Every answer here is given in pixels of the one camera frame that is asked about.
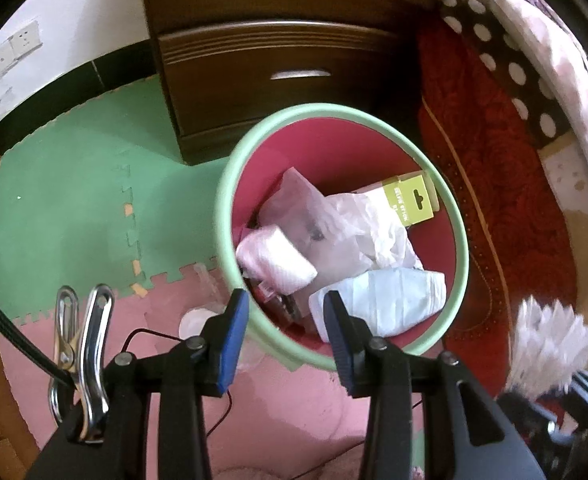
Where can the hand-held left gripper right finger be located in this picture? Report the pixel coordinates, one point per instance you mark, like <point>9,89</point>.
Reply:
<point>341,340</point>

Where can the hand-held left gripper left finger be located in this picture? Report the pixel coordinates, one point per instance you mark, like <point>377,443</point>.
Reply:
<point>234,330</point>

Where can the blue face mask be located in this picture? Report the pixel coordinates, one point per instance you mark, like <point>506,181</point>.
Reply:
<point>389,295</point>

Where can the white pad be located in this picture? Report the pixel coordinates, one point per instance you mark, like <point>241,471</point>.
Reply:
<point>274,260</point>

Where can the white paper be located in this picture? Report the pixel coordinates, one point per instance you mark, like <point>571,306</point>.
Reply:
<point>549,340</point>

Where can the white printed plastic bag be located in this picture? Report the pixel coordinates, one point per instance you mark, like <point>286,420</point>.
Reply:
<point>374,230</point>

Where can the pink translucent packet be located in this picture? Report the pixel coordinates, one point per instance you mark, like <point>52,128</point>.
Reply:
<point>299,200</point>

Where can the green and white cardboard box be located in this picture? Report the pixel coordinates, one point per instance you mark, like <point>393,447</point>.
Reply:
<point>414,200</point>

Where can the red bin with green rim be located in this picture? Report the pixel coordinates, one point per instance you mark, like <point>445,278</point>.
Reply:
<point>334,150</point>

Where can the white rolled tissue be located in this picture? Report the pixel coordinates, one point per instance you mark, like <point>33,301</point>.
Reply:
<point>194,320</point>

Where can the pink foam mat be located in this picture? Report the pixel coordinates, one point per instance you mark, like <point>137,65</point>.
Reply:
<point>284,400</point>

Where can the silver metal spring clip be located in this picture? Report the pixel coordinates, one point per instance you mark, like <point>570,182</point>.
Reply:
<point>91,360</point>

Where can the green foam mat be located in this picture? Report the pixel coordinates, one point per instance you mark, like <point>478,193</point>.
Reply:
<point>74,185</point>

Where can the red bedspread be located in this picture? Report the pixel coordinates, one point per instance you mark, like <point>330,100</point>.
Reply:
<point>514,185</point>

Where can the dark wooden nightstand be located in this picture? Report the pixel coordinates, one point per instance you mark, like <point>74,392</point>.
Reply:
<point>274,50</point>

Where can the brown polka dot cloth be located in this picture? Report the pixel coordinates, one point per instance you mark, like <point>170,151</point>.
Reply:
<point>499,55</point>

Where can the pale pink floral quilt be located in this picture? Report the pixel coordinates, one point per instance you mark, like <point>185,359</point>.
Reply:
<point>574,85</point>

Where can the white wall socket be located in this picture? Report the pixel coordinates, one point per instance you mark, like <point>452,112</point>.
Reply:
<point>24,39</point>
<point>1,60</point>

